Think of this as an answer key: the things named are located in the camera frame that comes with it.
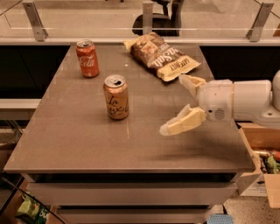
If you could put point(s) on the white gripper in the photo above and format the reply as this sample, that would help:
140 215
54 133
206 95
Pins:
216 101

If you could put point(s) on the orange LaCroix can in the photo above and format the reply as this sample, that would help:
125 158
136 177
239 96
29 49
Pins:
116 96

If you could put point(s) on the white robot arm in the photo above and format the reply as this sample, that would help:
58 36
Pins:
256 101

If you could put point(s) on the red Coca-Cola can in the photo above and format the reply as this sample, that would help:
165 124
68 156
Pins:
87 58

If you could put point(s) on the brown chip bag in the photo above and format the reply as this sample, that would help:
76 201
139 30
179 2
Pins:
164 60

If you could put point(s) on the black office chair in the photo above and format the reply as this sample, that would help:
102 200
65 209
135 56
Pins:
168 23

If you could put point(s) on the cardboard box with items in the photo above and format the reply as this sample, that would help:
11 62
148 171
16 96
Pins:
263 146

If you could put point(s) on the blue mesh object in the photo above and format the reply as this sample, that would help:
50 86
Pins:
220 219

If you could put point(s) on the grey drawer cabinet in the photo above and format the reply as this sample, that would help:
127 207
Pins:
133 203

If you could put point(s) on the green snack bag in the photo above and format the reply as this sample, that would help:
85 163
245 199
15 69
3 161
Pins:
32 212

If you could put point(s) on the right metal railing bracket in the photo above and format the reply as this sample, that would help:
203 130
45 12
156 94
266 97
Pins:
255 32

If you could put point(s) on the metal railing bracket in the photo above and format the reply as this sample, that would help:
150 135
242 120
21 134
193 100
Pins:
255 32
147 16
39 32

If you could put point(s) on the middle metal railing bracket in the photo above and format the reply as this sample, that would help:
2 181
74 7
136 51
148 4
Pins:
147 16

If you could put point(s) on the left metal railing bracket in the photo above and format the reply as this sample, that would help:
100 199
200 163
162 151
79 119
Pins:
39 32

